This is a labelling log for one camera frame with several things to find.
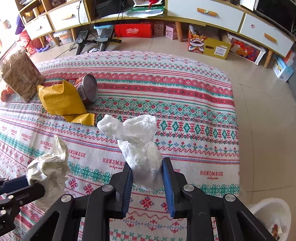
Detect yellow paper bag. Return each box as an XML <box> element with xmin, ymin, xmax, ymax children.
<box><xmin>37</xmin><ymin>80</ymin><xmax>95</xmax><ymax>126</ymax></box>

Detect patterned striped tablecloth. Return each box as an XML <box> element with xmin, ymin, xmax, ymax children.
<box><xmin>0</xmin><ymin>51</ymin><xmax>241</xmax><ymax>241</ymax></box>

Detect white wooden tv cabinet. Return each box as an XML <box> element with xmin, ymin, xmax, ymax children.
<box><xmin>16</xmin><ymin>1</ymin><xmax>295</xmax><ymax>58</ymax></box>

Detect black microwave oven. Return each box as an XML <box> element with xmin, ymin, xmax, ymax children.
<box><xmin>254</xmin><ymin>0</ymin><xmax>295</xmax><ymax>35</ymax></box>

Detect glass jar of sticks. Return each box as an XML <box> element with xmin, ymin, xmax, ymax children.
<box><xmin>1</xmin><ymin>45</ymin><xmax>45</xmax><ymax>103</ymax></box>

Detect white tissue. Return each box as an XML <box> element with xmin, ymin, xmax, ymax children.
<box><xmin>97</xmin><ymin>114</ymin><xmax>164</xmax><ymax>191</ymax></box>

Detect blue white carton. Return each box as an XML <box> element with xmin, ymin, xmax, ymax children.
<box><xmin>271</xmin><ymin>54</ymin><xmax>294</xmax><ymax>82</ymax></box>

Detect grey paper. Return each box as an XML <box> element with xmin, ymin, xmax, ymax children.
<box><xmin>26</xmin><ymin>135</ymin><xmax>70</xmax><ymax>209</ymax></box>

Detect white trash bin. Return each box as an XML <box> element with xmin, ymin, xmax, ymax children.
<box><xmin>247</xmin><ymin>198</ymin><xmax>292</xmax><ymax>240</ymax></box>

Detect red white picture box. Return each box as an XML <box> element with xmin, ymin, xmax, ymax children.
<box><xmin>227</xmin><ymin>32</ymin><xmax>266</xmax><ymax>65</ymax></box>

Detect red storage box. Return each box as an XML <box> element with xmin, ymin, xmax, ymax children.
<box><xmin>115</xmin><ymin>23</ymin><xmax>153</xmax><ymax>38</ymax></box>

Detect red metal can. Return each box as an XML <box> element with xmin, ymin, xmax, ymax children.
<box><xmin>68</xmin><ymin>74</ymin><xmax>98</xmax><ymax>105</ymax></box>

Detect yellow lion cardboard box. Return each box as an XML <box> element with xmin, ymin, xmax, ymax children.
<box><xmin>188</xmin><ymin>24</ymin><xmax>231</xmax><ymax>60</ymax></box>

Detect oranges in plastic container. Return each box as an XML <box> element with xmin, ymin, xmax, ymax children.
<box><xmin>1</xmin><ymin>85</ymin><xmax>15</xmax><ymax>102</ymax></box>

